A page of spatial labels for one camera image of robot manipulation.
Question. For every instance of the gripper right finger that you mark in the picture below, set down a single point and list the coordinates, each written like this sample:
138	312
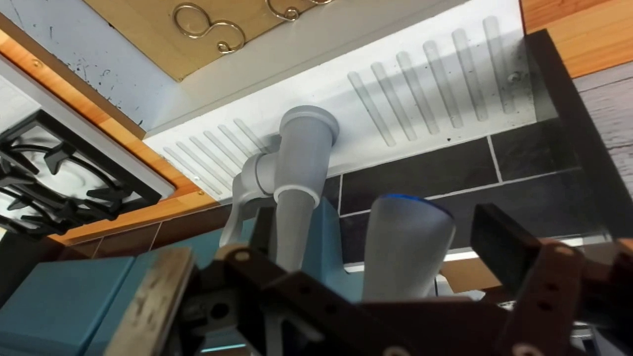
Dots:
546	290

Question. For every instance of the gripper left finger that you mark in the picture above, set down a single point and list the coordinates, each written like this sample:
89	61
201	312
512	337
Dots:
296	310

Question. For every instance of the grey toy kitchen faucet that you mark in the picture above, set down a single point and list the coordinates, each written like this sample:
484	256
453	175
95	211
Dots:
302	171

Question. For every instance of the wooden countertop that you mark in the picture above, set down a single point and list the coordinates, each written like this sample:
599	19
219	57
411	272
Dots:
579	33
178	201

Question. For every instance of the black tiled backsplash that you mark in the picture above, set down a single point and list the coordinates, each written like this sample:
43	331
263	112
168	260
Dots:
421	179

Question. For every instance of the grey wood plank panel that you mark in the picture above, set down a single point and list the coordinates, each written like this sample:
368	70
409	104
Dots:
613	112

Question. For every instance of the white sink unit with drainboard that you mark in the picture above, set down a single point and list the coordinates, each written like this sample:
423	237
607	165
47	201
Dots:
407	66

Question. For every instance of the black gas stove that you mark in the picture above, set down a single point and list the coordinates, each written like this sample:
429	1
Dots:
51	191

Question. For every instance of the wide black upright post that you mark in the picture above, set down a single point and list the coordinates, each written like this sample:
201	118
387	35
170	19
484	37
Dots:
573	132

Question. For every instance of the teal wall shelf box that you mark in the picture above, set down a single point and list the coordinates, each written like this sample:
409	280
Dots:
51	304

